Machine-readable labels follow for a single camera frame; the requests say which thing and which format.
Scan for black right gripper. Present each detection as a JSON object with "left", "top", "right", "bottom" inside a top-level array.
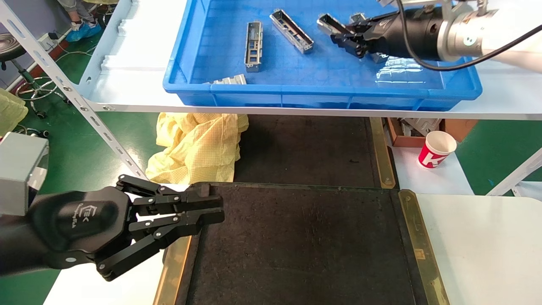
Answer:
[{"left": 330, "top": 6, "right": 445, "bottom": 60}]

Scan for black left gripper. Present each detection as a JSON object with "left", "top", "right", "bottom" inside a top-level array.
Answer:
[{"left": 0, "top": 186, "right": 138, "bottom": 277}]

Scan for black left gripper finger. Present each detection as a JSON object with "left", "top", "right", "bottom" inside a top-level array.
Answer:
[
  {"left": 116, "top": 175, "right": 224, "bottom": 216},
  {"left": 97, "top": 208, "right": 225, "bottom": 282}
]

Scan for grey metal channel part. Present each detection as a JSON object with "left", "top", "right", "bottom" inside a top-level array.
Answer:
[
  {"left": 317, "top": 14, "right": 356, "bottom": 39},
  {"left": 270, "top": 9, "right": 315, "bottom": 54},
  {"left": 245, "top": 21, "right": 264, "bottom": 73},
  {"left": 351, "top": 13, "right": 388, "bottom": 64},
  {"left": 207, "top": 74, "right": 248, "bottom": 85}
]

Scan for yellow checked cloth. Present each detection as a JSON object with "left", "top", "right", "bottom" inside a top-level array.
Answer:
[{"left": 146, "top": 112, "right": 249, "bottom": 186}]

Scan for blue plastic tray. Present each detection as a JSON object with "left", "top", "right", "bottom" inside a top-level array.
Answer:
[{"left": 163, "top": 0, "right": 483, "bottom": 111}]

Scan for grey parts in cardboard box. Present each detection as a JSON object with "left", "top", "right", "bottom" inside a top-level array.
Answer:
[{"left": 400, "top": 118, "right": 443, "bottom": 137}]

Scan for yellow-green cloth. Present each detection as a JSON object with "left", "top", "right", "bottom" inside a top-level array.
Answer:
[{"left": 0, "top": 89, "right": 29, "bottom": 136}]

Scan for white metal shelf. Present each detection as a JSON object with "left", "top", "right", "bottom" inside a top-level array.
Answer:
[{"left": 79, "top": 0, "right": 542, "bottom": 121}]

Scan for brown cardboard box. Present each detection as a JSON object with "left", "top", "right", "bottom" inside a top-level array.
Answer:
[{"left": 385, "top": 118, "right": 480, "bottom": 148}]

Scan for red white paper cup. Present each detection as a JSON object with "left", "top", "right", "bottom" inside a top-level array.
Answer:
[{"left": 418, "top": 131, "right": 458, "bottom": 169}]

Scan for white power strip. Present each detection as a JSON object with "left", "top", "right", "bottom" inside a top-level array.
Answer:
[{"left": 38, "top": 32, "right": 64, "bottom": 47}]

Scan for black round stool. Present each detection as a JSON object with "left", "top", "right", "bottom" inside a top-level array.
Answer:
[{"left": 0, "top": 33, "right": 70, "bottom": 119}]

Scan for blue shoe cover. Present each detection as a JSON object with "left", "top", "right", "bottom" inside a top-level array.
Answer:
[{"left": 66, "top": 22, "right": 103, "bottom": 42}]

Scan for white shelf leg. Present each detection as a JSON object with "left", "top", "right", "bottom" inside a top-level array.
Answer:
[{"left": 486, "top": 148, "right": 542, "bottom": 196}]

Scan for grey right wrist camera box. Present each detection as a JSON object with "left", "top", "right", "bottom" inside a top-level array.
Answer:
[{"left": 377, "top": 0, "right": 449, "bottom": 7}]

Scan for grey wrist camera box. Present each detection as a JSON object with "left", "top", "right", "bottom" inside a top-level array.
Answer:
[
  {"left": 377, "top": 0, "right": 449, "bottom": 7},
  {"left": 0, "top": 132, "right": 50, "bottom": 216}
]

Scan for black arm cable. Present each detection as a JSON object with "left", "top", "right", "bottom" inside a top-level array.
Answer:
[{"left": 396, "top": 0, "right": 542, "bottom": 72}]

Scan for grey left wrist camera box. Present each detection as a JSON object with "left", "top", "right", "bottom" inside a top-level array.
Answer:
[{"left": 0, "top": 132, "right": 50, "bottom": 216}]

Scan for white perforated shelf post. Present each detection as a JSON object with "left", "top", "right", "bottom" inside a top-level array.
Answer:
[{"left": 0, "top": 0, "right": 147, "bottom": 178}]

